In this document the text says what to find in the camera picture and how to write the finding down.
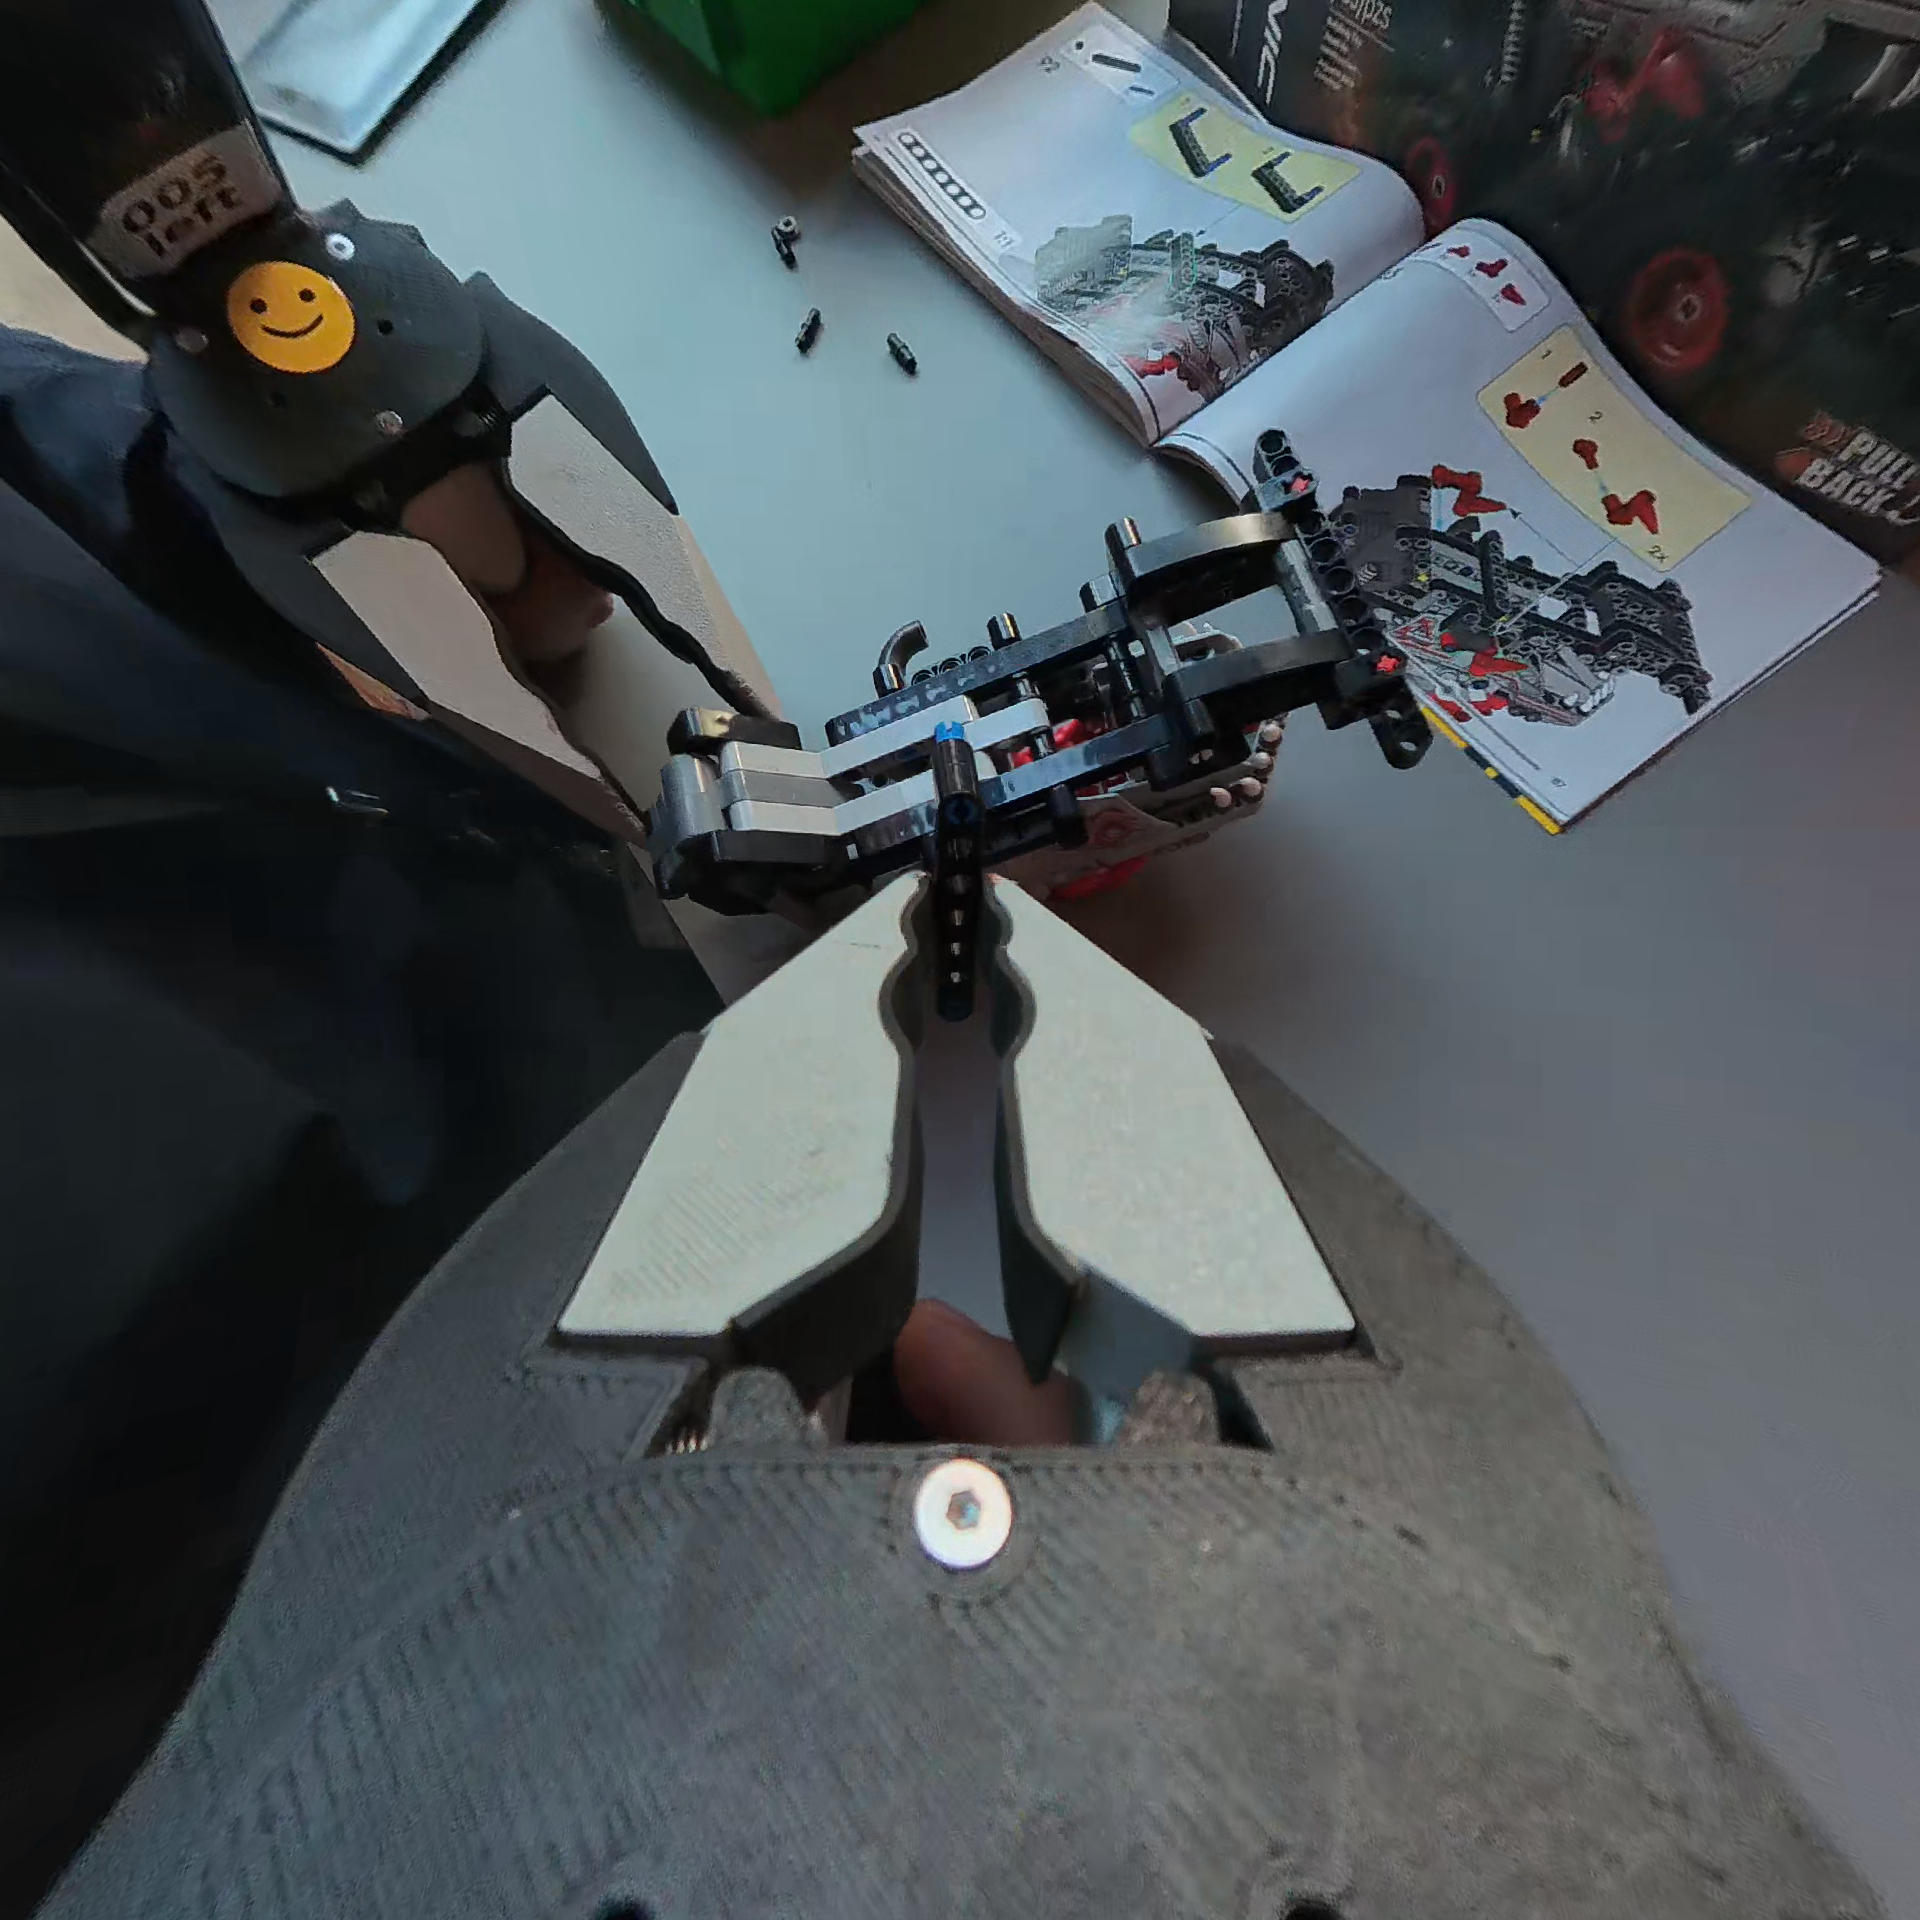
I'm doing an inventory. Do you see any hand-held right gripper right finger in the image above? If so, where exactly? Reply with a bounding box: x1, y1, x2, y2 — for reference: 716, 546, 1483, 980
989, 886, 1358, 1444

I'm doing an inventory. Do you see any dark lego set box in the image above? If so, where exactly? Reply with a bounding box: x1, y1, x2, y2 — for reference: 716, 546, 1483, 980
1167, 0, 1920, 532

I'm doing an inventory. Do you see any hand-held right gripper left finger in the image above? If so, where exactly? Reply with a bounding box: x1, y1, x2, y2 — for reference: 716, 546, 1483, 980
554, 875, 924, 1409

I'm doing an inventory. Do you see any person's dark clothing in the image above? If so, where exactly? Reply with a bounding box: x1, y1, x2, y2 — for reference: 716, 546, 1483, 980
0, 319, 724, 1863

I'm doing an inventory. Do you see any lego instruction booklet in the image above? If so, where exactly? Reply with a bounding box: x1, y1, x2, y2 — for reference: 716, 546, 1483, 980
850, 0, 1883, 833

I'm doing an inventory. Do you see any grey black lego vehicle model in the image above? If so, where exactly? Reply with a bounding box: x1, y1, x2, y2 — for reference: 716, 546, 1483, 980
645, 425, 1437, 905

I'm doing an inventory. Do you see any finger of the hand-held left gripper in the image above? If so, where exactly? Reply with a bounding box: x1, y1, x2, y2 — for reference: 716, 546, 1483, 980
303, 525, 667, 846
475, 275, 786, 724

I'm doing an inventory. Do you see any person's right hand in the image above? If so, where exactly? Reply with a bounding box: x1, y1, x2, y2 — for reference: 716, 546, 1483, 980
890, 1303, 1084, 1446

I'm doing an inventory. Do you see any clear plastic bag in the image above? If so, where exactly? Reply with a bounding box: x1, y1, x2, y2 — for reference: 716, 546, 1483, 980
239, 0, 501, 166

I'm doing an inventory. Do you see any black lego beam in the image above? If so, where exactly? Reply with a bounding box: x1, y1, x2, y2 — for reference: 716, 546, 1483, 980
925, 716, 986, 1029

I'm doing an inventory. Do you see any green box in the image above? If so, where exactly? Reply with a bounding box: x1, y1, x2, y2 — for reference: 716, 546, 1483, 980
598, 0, 938, 116

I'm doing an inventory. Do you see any person's left hand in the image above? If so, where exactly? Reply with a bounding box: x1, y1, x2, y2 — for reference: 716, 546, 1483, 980
402, 463, 617, 679

